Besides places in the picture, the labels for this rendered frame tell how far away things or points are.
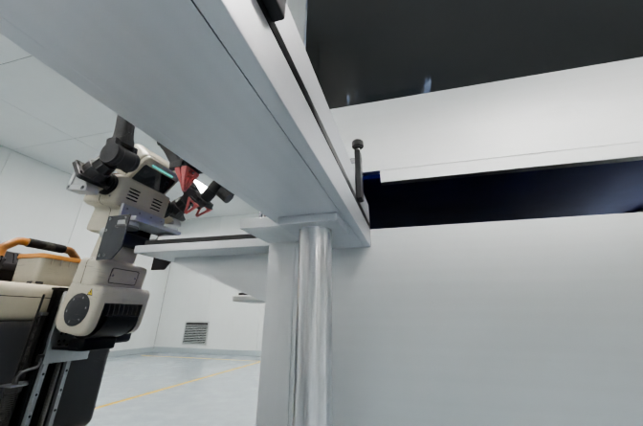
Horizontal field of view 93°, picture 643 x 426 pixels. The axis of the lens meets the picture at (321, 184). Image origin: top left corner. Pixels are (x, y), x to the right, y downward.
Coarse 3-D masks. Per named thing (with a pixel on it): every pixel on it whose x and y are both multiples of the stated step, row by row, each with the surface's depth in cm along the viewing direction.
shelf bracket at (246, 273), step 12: (180, 264) 86; (192, 264) 85; (204, 264) 84; (216, 264) 83; (228, 264) 82; (240, 264) 81; (252, 264) 80; (264, 264) 79; (216, 276) 81; (228, 276) 80; (240, 276) 79; (252, 276) 78; (264, 276) 78; (240, 288) 78; (252, 288) 77; (264, 288) 76; (264, 300) 75
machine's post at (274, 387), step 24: (288, 0) 103; (288, 264) 67; (288, 288) 64; (264, 312) 64; (288, 312) 63; (264, 336) 62; (288, 336) 61; (264, 360) 60; (288, 360) 59; (264, 384) 59; (288, 384) 57; (264, 408) 57; (288, 408) 56
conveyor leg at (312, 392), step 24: (288, 216) 44; (312, 216) 43; (336, 216) 42; (312, 240) 44; (312, 264) 43; (312, 288) 41; (312, 312) 40; (312, 336) 39; (312, 360) 38; (312, 384) 37; (312, 408) 36
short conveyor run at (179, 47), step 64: (0, 0) 14; (64, 0) 14; (128, 0) 14; (192, 0) 14; (256, 0) 18; (64, 64) 18; (128, 64) 18; (192, 64) 18; (256, 64) 18; (192, 128) 24; (256, 128) 24; (320, 128) 30; (256, 192) 36; (320, 192) 36
